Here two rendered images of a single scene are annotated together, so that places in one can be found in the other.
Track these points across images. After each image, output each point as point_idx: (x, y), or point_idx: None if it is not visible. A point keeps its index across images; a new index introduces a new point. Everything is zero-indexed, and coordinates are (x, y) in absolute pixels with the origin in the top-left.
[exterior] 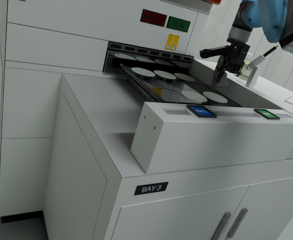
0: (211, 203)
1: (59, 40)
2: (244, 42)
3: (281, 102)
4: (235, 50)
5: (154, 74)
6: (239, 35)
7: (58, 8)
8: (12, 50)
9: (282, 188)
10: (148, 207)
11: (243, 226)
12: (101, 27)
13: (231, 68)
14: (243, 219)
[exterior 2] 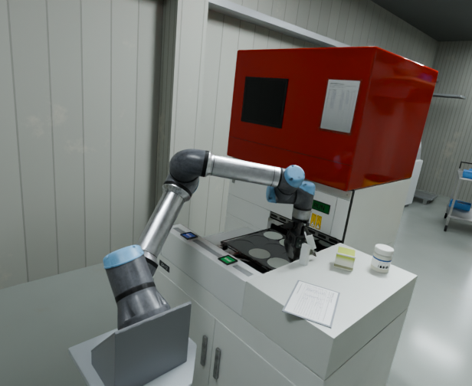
0: (192, 309)
1: (246, 206)
2: (298, 219)
3: (287, 276)
4: (296, 226)
5: (277, 239)
6: (292, 212)
7: (246, 188)
8: (228, 207)
9: (253, 364)
10: (164, 279)
11: (227, 381)
12: (266, 201)
13: (293, 241)
14: (224, 368)
